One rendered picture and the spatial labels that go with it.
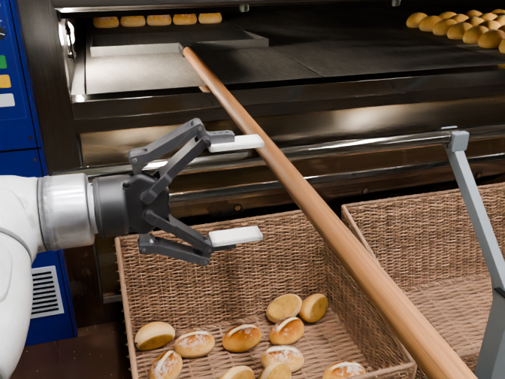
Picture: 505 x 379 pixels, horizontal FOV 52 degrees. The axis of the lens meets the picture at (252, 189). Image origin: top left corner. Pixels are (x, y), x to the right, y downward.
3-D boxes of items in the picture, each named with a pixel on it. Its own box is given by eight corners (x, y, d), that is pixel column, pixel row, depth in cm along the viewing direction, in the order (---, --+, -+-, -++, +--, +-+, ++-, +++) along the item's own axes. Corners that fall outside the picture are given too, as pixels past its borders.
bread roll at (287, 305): (260, 304, 135) (264, 310, 140) (272, 327, 132) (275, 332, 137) (294, 286, 136) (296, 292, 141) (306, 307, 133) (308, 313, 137)
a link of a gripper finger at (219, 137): (192, 142, 65) (192, 119, 64) (232, 138, 66) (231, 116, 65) (195, 146, 64) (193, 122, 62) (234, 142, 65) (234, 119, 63)
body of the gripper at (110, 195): (89, 165, 66) (163, 157, 68) (98, 223, 69) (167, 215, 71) (89, 189, 59) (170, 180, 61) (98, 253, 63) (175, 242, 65)
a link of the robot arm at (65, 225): (53, 228, 69) (100, 222, 70) (48, 266, 61) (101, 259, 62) (41, 165, 65) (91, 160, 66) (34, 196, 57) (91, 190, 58)
